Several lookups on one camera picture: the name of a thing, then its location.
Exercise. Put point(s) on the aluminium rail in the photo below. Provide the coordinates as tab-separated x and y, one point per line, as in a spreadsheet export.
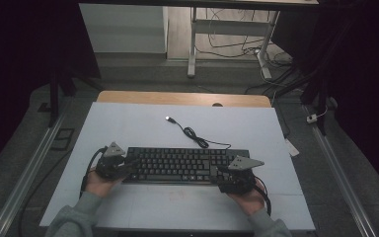
26	177
342	177

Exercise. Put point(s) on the black computer keyboard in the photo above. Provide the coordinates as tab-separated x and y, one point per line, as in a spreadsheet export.
177	164

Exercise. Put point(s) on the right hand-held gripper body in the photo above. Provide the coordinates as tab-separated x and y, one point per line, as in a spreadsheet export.
243	163

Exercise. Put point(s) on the white cabinet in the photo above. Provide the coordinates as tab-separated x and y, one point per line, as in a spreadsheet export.
125	29

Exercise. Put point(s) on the person's right hand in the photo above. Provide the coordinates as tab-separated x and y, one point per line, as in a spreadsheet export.
248	202

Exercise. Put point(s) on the black metal stand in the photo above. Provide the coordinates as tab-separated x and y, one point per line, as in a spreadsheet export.
320	95
54	98

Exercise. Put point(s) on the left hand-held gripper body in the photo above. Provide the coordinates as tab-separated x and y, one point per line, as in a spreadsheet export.
113	150

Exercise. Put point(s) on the white table board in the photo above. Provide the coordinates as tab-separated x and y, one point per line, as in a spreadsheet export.
177	207

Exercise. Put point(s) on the white metal desk frame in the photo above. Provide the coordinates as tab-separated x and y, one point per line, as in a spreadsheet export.
230	27

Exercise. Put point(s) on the small white box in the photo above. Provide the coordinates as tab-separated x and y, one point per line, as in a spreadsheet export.
312	118

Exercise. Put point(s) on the white paper tag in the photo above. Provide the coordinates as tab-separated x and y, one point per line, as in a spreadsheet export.
292	148

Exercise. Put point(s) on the wooden table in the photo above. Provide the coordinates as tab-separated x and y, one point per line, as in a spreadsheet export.
177	98

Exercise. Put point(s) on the person's left hand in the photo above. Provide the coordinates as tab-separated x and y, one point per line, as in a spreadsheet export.
100	186

